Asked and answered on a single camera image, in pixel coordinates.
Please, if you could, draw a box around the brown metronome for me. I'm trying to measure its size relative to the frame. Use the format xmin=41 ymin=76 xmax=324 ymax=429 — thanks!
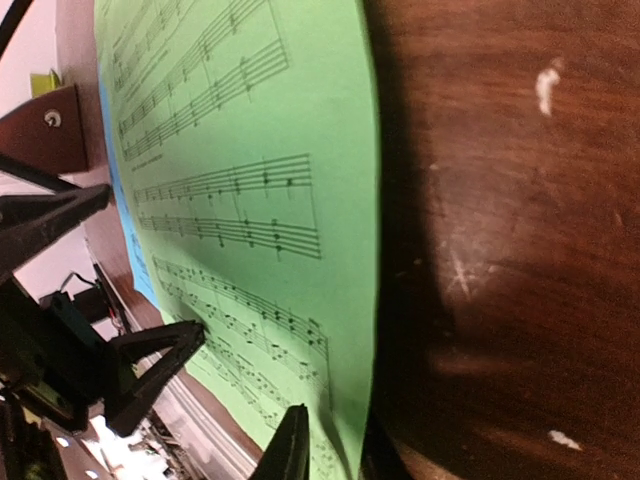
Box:
xmin=1 ymin=85 xmax=88 ymax=175

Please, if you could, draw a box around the green sheet music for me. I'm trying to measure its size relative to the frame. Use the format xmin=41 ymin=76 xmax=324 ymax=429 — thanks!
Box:
xmin=94 ymin=1 xmax=380 ymax=479

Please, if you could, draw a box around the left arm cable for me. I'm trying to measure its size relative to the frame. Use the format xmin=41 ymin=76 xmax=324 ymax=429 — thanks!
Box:
xmin=0 ymin=0 xmax=34 ymax=49

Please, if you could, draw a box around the green saucer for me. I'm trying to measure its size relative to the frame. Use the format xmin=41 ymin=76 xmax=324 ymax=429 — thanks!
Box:
xmin=30 ymin=70 xmax=62 ymax=98

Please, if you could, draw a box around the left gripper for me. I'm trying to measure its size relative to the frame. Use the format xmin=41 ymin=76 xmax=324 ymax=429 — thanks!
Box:
xmin=1 ymin=184 xmax=205 ymax=436

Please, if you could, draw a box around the black music stand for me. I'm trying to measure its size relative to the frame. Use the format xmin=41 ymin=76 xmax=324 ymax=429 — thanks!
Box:
xmin=0 ymin=153 xmax=79 ymax=193

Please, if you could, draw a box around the blue sheet music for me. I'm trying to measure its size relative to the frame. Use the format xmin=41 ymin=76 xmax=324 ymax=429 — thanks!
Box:
xmin=98 ymin=80 xmax=159 ymax=308

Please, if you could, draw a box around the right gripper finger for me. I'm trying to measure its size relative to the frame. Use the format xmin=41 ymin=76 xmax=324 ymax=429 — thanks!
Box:
xmin=254 ymin=404 xmax=310 ymax=480

